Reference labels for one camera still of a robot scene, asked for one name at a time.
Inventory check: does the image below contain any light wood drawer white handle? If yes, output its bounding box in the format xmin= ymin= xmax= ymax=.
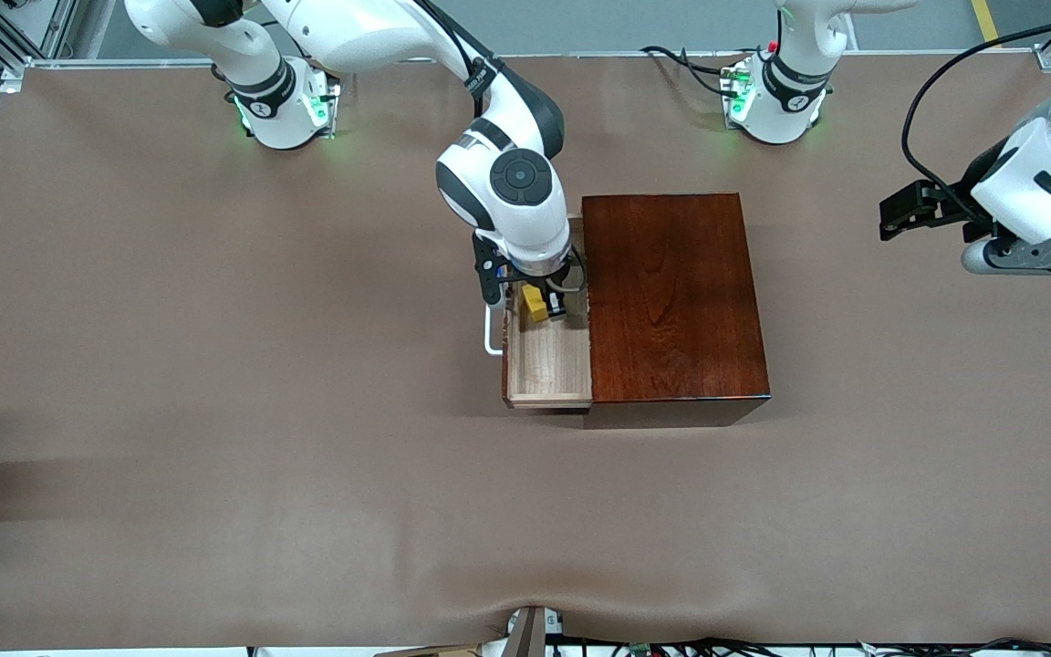
xmin=484 ymin=214 xmax=595 ymax=410

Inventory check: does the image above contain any dark red-brown wooden cabinet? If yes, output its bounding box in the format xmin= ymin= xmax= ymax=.
xmin=579 ymin=192 xmax=773 ymax=430

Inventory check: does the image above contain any yellow floor tape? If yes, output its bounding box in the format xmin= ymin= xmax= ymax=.
xmin=970 ymin=0 xmax=1004 ymax=50

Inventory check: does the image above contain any brown table mat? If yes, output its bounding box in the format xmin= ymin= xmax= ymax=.
xmin=0 ymin=53 xmax=1051 ymax=651

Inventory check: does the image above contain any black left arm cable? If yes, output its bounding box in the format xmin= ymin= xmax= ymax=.
xmin=900 ymin=18 xmax=1051 ymax=225

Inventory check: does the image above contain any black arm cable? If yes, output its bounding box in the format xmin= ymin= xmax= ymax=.
xmin=900 ymin=18 xmax=1051 ymax=225
xmin=411 ymin=0 xmax=501 ymax=120

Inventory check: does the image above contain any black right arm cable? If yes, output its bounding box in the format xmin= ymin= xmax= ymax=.
xmin=411 ymin=0 xmax=501 ymax=120

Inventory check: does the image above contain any grey metal bracket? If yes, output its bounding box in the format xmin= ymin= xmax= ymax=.
xmin=505 ymin=605 xmax=565 ymax=657

